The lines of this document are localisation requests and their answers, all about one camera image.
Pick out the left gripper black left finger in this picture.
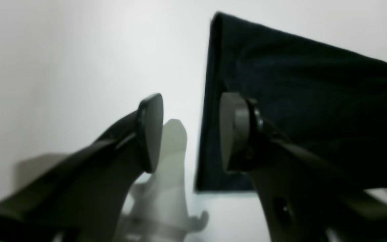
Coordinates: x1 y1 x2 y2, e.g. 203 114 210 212
0 93 163 242

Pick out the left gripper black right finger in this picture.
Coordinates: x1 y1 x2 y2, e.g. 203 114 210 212
220 92 387 242

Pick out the black T-shirt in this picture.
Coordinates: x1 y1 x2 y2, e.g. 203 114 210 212
195 12 387 192

